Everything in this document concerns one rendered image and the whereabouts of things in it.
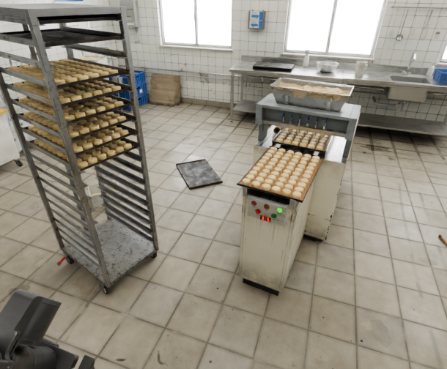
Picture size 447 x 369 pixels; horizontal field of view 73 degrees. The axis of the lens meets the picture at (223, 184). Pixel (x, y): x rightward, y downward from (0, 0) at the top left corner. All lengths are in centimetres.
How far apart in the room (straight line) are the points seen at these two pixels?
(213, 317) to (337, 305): 89
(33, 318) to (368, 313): 223
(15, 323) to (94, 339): 181
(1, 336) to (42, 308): 5
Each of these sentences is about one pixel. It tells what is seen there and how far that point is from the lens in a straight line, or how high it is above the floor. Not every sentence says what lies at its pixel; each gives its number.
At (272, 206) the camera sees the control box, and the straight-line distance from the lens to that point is 181.
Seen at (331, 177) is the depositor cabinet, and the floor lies 70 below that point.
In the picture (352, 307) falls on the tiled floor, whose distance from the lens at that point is 250.
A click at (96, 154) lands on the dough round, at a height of 106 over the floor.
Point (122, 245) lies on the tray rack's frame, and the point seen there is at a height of 15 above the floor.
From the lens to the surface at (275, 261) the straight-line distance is 213.
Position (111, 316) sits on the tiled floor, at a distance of 239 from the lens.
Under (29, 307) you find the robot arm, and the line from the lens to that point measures 53.
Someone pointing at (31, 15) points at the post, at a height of 180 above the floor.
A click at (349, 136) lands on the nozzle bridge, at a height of 105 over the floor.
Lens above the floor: 188
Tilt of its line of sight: 32 degrees down
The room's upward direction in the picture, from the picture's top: 1 degrees clockwise
